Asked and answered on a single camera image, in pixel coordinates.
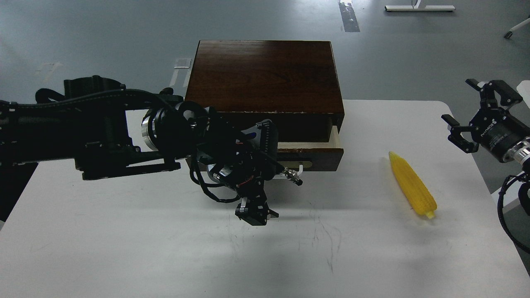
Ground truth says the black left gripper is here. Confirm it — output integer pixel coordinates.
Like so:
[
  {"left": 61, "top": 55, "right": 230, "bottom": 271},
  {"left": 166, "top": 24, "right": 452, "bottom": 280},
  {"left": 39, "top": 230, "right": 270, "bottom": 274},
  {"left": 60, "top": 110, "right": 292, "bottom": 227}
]
[{"left": 195, "top": 107, "right": 280, "bottom": 226}]

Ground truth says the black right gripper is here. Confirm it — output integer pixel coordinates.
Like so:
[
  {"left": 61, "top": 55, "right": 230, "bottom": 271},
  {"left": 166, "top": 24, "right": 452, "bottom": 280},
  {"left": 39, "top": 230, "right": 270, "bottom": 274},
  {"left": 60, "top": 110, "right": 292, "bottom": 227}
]
[{"left": 441, "top": 79, "right": 530, "bottom": 163}]

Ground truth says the wooden drawer with white handle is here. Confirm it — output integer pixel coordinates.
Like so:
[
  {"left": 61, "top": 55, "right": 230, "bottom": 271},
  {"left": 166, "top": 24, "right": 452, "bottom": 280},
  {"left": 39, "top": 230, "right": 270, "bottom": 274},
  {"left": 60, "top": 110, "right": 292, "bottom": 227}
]
[{"left": 277, "top": 126, "right": 344, "bottom": 175}]

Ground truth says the yellow corn cob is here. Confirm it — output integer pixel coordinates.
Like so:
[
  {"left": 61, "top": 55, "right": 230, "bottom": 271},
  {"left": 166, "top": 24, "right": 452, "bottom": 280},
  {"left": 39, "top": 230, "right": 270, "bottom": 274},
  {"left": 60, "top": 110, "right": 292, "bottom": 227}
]
[{"left": 388, "top": 151, "right": 437, "bottom": 219}]

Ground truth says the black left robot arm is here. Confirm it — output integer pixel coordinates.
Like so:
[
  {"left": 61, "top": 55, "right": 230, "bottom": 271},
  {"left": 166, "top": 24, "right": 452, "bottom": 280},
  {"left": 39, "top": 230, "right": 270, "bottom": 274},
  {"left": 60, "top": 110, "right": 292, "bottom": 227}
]
[{"left": 0, "top": 75, "right": 287, "bottom": 225}]

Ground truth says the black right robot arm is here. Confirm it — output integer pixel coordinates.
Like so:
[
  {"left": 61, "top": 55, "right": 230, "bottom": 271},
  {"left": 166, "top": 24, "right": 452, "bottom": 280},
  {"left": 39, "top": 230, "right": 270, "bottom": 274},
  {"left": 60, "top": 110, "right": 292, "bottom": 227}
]
[{"left": 442, "top": 79, "right": 530, "bottom": 173}]

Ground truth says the dark wooden drawer cabinet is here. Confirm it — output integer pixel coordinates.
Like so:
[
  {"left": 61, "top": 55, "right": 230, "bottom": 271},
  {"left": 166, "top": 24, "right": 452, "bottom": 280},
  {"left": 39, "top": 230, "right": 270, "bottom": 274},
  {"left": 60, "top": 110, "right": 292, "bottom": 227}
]
[{"left": 185, "top": 40, "right": 345, "bottom": 142}]

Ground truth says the white table edge right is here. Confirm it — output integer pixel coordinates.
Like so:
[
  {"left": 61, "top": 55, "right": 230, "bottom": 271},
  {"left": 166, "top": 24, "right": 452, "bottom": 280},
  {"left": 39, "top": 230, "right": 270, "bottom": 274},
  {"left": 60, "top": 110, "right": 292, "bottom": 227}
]
[{"left": 516, "top": 80, "right": 530, "bottom": 101}]

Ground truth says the white furniture leg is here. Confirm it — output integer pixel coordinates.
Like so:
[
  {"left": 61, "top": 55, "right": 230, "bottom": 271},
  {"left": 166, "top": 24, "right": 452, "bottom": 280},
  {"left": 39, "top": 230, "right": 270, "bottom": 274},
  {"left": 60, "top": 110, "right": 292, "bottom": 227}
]
[{"left": 504, "top": 16, "right": 530, "bottom": 39}]

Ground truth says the white stand base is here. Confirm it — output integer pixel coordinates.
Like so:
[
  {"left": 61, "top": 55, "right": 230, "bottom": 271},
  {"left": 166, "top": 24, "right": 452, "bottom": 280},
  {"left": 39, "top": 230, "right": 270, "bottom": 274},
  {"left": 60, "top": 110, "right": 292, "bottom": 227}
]
[{"left": 384, "top": 0, "right": 456, "bottom": 12}]

